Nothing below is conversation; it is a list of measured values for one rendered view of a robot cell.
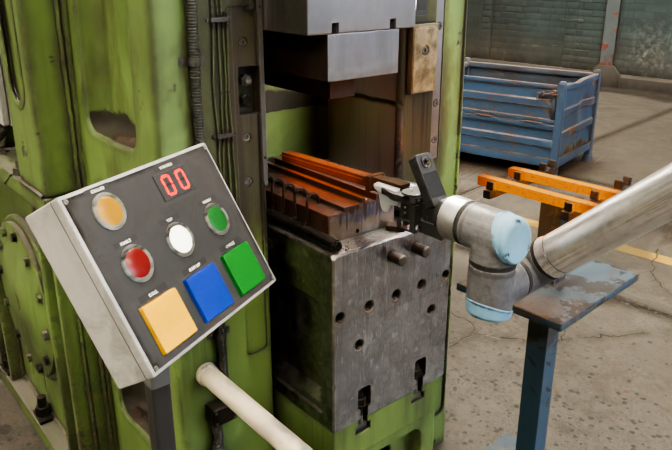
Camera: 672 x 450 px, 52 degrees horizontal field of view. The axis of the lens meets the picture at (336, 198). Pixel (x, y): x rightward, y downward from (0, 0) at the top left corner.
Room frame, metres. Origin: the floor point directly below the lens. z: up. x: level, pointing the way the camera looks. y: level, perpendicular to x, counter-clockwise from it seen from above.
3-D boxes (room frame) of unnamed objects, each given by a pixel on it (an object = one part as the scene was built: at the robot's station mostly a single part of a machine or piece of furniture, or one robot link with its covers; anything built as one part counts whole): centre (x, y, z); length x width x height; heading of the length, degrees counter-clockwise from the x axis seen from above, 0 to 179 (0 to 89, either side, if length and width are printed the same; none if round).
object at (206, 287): (0.98, 0.20, 1.01); 0.07 x 0.05 x 0.07; 155
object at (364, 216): (1.62, 0.07, 0.96); 0.42 x 0.20 x 0.09; 40
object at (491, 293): (1.22, -0.31, 0.90); 0.12 x 0.09 x 0.12; 134
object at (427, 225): (1.34, -0.19, 1.01); 0.12 x 0.08 x 0.09; 40
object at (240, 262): (1.07, 0.16, 1.01); 0.07 x 0.05 x 0.07; 155
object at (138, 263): (0.91, 0.29, 1.09); 0.05 x 0.03 x 0.04; 130
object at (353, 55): (1.62, 0.07, 1.32); 0.42 x 0.20 x 0.10; 40
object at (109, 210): (0.93, 0.33, 1.16); 0.05 x 0.03 x 0.04; 130
